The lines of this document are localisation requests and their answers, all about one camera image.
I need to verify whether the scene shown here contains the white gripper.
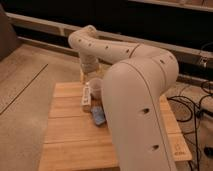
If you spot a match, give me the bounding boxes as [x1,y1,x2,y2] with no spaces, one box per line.
[80,55,102,84]

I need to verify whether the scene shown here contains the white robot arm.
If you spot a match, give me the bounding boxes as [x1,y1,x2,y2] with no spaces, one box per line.
[68,25,179,171]

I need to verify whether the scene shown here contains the clear plastic cup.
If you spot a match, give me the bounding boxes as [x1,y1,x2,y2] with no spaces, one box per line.
[89,78,102,99]

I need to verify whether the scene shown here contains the white rectangular bottle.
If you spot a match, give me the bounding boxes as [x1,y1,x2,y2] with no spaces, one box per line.
[81,84,91,112]

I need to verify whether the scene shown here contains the black floor cables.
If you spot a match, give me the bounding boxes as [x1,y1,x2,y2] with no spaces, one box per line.
[166,78,213,171]

